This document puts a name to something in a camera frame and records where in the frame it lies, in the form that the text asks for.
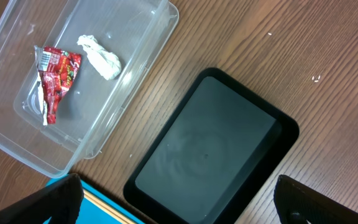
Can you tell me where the white tissue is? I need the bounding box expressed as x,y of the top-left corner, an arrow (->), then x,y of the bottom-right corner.
77,35 -> 122,80

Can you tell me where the clear plastic bin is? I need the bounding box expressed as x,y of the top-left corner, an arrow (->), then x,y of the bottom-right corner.
0,0 -> 179,178

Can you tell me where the red snack wrapper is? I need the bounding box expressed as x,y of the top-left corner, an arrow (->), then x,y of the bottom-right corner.
34,46 -> 81,126

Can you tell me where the teal serving tray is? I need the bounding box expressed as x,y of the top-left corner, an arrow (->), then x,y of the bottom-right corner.
42,174 -> 145,224

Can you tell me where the wooden chopstick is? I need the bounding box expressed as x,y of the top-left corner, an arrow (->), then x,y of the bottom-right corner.
83,190 -> 135,224

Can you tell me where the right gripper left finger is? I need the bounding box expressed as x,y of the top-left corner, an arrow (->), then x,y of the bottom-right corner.
0,174 -> 84,224

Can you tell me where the black plastic tray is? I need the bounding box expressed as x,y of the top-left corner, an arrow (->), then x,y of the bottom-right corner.
123,68 -> 300,223

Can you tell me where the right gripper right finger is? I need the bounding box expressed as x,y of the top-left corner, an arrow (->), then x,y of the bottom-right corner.
273,175 -> 358,224

